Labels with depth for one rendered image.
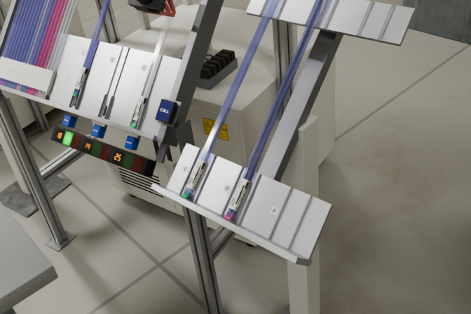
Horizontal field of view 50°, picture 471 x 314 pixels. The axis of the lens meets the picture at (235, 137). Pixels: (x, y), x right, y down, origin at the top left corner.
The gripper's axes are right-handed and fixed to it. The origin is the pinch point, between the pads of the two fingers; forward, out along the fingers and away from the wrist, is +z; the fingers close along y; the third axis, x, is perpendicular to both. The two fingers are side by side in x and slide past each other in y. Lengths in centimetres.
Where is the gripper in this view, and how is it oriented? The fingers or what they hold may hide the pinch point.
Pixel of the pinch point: (170, 12)
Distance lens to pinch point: 128.2
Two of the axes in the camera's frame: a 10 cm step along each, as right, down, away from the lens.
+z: 4.4, 2.6, 8.6
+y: -8.3, -2.5, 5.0
